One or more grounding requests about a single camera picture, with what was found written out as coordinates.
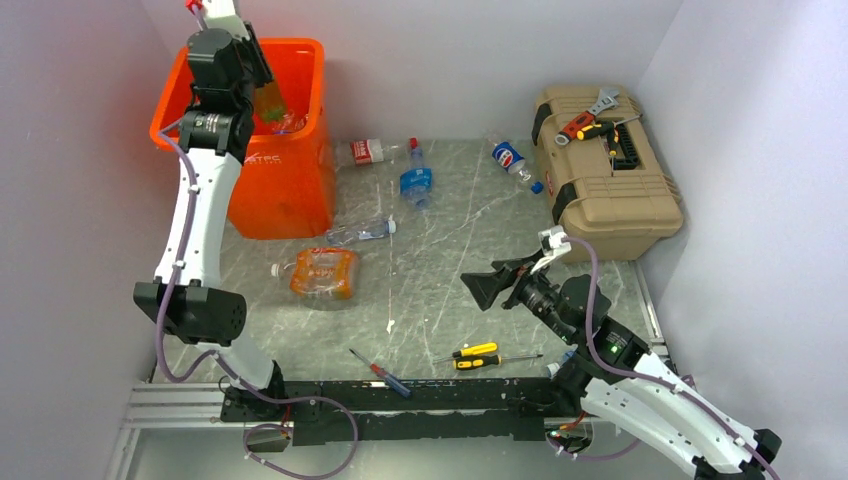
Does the red label clear bottle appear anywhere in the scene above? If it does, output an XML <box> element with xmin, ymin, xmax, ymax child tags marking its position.
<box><xmin>335</xmin><ymin>137</ymin><xmax>418</xmax><ymax>167</ymax></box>

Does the black yellow screwdriver on table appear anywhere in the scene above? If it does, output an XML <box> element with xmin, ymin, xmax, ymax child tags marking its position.
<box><xmin>453</xmin><ymin>353</ymin><xmax>542</xmax><ymax>371</ymax></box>

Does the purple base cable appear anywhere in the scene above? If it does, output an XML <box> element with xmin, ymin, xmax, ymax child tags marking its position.
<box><xmin>242</xmin><ymin>397</ymin><xmax>360</xmax><ymax>480</ymax></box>

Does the clear bottle white cap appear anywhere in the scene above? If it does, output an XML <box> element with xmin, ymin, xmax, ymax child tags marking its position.
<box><xmin>325</xmin><ymin>217</ymin><xmax>397</xmax><ymax>247</ymax></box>

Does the blue label clear bottle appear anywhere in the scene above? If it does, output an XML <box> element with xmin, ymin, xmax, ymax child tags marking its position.
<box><xmin>272</xmin><ymin>110</ymin><xmax>309</xmax><ymax>135</ymax></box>

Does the green plastic bottle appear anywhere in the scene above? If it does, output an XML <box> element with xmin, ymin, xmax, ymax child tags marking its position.
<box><xmin>255</xmin><ymin>80</ymin><xmax>288</xmax><ymax>124</ymax></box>

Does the silver adjustable wrench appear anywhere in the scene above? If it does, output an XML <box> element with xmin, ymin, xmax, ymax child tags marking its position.
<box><xmin>586</xmin><ymin>86</ymin><xmax>620</xmax><ymax>118</ymax></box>

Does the red blue screwdriver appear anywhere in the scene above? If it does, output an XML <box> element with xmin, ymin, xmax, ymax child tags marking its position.
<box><xmin>349</xmin><ymin>348</ymin><xmax>412</xmax><ymax>398</ymax></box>

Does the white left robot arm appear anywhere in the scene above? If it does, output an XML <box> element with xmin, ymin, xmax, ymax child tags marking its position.
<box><xmin>133</xmin><ymin>21</ymin><xmax>288</xmax><ymax>420</ymax></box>

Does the pepsi label bottle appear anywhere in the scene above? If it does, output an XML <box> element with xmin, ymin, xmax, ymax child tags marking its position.
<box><xmin>486</xmin><ymin>134</ymin><xmax>532</xmax><ymax>185</ymax></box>

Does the crushed orange label bottle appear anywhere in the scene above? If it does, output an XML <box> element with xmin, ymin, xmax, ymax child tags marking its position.
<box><xmin>270</xmin><ymin>247</ymin><xmax>360</xmax><ymax>310</ymax></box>

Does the orange plastic bin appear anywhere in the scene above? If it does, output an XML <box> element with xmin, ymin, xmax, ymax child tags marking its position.
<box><xmin>149</xmin><ymin>36</ymin><xmax>337</xmax><ymax>240</ymax></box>

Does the blue label crushed bottle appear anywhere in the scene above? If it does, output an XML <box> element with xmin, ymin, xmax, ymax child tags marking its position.
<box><xmin>399</xmin><ymin>146</ymin><xmax>433</xmax><ymax>210</ymax></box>

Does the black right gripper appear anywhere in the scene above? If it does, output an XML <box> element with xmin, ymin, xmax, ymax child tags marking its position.
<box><xmin>460</xmin><ymin>249</ymin><xmax>575</xmax><ymax>342</ymax></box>

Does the tan plastic toolbox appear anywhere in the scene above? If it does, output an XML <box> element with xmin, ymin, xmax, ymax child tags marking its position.
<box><xmin>531</xmin><ymin>85</ymin><xmax>684</xmax><ymax>261</ymax></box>

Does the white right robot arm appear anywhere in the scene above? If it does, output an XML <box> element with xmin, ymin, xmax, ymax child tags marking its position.
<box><xmin>460</xmin><ymin>252</ymin><xmax>782</xmax><ymax>479</ymax></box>

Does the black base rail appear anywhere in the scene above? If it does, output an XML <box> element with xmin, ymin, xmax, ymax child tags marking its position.
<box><xmin>220</xmin><ymin>377</ymin><xmax>581</xmax><ymax>446</ymax></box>

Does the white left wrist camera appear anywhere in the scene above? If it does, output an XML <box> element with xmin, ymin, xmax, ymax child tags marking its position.
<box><xmin>184</xmin><ymin>0</ymin><xmax>240</xmax><ymax>30</ymax></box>

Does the yellow black screwdriver on toolbox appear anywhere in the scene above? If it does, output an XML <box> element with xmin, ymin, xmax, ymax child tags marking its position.
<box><xmin>576</xmin><ymin>114</ymin><xmax>642</xmax><ymax>140</ymax></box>

